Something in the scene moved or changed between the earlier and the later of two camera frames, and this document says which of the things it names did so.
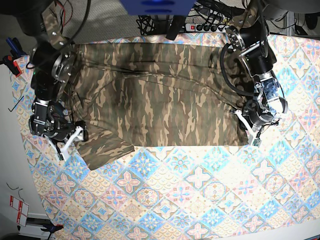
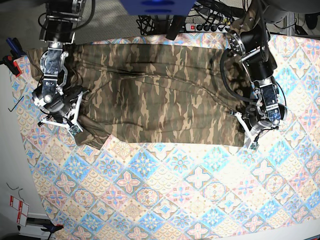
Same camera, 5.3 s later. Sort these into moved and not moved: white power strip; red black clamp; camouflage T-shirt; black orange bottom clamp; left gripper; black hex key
Moved: left gripper; camouflage T-shirt
Not moved: white power strip; red black clamp; black hex key; black orange bottom clamp
